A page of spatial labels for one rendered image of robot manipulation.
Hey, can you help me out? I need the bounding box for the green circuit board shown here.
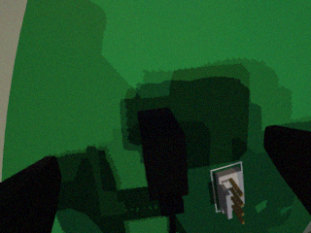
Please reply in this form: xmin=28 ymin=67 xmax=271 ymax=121
xmin=1 ymin=0 xmax=311 ymax=233

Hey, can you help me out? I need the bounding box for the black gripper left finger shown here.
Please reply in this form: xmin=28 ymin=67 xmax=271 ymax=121
xmin=0 ymin=155 xmax=62 ymax=233

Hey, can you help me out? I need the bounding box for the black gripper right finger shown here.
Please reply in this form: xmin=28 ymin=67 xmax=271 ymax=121
xmin=263 ymin=125 xmax=311 ymax=215

